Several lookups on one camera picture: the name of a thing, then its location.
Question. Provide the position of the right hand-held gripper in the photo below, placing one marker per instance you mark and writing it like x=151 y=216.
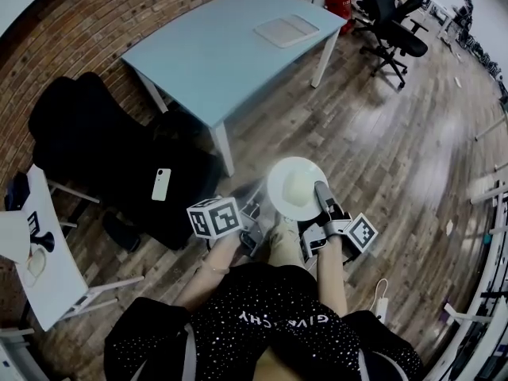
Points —
x=360 y=234

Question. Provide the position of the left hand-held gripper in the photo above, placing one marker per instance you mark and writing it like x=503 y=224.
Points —
x=216 y=217

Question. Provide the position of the white plate item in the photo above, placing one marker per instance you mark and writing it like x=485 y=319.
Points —
x=291 y=183

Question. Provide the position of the person's right forearm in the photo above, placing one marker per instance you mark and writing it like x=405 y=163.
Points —
x=331 y=276

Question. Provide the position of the person's left forearm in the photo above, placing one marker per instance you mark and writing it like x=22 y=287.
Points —
x=212 y=268

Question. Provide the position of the person's beige trouser leg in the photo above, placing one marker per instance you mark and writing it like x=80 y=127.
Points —
x=285 y=244

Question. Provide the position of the white smartphone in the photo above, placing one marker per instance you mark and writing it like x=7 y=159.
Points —
x=161 y=184

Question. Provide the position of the black shoe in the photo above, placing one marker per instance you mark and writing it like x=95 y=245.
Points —
x=121 y=230

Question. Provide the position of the person's black dotted shirt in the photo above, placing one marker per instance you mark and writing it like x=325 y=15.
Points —
x=254 y=332

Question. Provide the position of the black beanbag chair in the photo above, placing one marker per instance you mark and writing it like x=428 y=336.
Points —
x=103 y=145

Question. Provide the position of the light blue table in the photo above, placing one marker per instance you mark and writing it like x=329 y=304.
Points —
x=222 y=50

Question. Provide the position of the white rectangular tray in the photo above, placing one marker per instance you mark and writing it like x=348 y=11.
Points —
x=286 y=30

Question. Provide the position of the white side table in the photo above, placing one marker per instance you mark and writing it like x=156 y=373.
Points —
x=51 y=276

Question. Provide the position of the black goblet-shaped stand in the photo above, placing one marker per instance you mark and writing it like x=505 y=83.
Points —
x=43 y=241

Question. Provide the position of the black office chair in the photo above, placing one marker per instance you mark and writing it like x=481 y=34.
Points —
x=391 y=22

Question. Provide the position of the red box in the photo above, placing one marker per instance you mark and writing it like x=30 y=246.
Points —
x=337 y=4

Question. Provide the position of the dark blue pouch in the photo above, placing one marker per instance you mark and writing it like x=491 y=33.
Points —
x=16 y=191

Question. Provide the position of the white lampshade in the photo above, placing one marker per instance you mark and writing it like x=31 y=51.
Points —
x=14 y=236

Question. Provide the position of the white workbench frame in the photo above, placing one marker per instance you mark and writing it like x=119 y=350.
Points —
x=486 y=292

